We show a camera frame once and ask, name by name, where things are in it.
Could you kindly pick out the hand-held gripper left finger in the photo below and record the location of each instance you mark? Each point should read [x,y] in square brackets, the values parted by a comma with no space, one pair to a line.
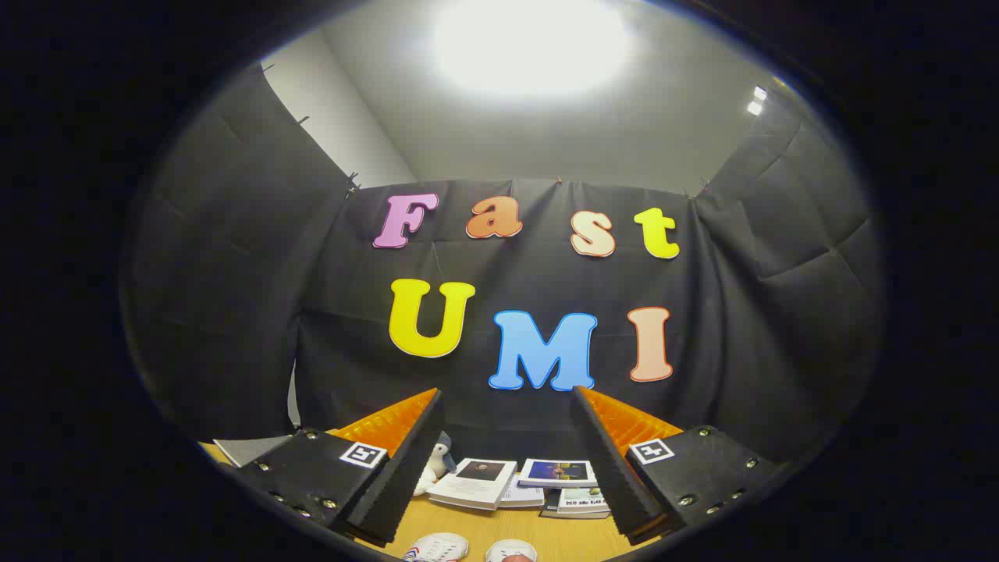
[406,476]

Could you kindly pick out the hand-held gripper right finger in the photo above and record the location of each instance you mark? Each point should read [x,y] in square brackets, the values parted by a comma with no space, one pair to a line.
[609,468]

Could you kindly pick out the white canvas shoe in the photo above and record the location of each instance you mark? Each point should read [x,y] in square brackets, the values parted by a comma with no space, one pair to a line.
[511,551]
[437,548]

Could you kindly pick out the grey fabric storage box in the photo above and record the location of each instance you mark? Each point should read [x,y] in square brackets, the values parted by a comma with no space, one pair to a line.
[250,450]

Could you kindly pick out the white round plush toy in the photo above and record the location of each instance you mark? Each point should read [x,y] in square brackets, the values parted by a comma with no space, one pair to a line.
[428,478]

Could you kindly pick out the book with pale green cover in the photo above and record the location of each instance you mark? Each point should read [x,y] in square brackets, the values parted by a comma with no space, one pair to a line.
[584,499]

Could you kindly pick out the grey penguin plush toy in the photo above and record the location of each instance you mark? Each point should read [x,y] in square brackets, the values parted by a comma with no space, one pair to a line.
[444,446]

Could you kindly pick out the book with blue picture cover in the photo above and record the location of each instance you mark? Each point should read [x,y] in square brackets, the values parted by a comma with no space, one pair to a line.
[558,472]

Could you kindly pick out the white book with dark portrait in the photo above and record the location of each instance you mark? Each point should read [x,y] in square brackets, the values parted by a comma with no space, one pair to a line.
[472,484]

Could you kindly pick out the dark hardcover book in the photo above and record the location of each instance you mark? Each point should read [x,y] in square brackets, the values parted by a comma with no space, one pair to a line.
[551,507]

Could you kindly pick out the plain white book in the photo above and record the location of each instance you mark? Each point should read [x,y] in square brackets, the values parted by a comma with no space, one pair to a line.
[524,496]

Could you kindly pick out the black backdrop cloth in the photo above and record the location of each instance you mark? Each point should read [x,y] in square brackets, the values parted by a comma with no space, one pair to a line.
[312,273]

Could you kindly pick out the small ceiling spotlight fixture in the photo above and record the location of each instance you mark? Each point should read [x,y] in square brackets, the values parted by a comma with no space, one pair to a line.
[755,101]

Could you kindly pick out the bright ceiling light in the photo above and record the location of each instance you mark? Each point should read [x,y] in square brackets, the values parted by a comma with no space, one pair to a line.
[531,47]

